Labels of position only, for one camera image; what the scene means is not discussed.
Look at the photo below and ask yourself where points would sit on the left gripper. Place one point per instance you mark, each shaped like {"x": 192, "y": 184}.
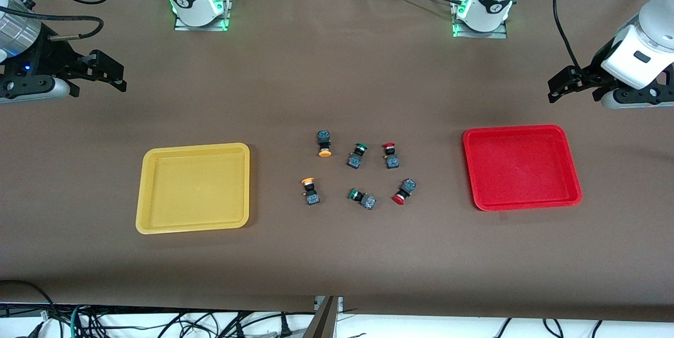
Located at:
{"x": 594, "y": 72}

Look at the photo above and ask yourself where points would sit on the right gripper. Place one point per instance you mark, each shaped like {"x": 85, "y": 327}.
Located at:
{"x": 50, "y": 56}

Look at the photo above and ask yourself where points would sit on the red push button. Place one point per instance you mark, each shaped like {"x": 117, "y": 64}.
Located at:
{"x": 390, "y": 157}
{"x": 405, "y": 190}

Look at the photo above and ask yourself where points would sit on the yellow push button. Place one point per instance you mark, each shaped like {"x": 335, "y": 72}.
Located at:
{"x": 324, "y": 142}
{"x": 311, "y": 193}

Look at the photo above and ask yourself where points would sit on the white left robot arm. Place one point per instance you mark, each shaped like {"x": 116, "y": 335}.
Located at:
{"x": 492, "y": 1}

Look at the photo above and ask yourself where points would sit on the red plastic tray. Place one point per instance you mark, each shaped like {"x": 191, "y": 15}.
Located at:
{"x": 521, "y": 169}

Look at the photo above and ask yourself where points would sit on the yellow plastic tray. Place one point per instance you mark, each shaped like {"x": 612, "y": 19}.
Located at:
{"x": 195, "y": 190}

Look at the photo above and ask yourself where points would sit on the green push button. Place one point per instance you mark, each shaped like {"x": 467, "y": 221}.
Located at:
{"x": 364, "y": 199}
{"x": 356, "y": 157}

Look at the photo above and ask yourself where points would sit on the brown table cover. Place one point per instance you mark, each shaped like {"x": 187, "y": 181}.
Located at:
{"x": 368, "y": 254}

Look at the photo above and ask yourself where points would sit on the black power plug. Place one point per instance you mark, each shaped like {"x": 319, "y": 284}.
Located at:
{"x": 286, "y": 327}

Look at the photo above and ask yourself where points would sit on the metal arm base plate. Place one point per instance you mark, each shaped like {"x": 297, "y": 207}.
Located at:
{"x": 224, "y": 17}
{"x": 459, "y": 30}

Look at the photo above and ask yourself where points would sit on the aluminium frame profile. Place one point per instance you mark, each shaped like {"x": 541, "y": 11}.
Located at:
{"x": 325, "y": 319}

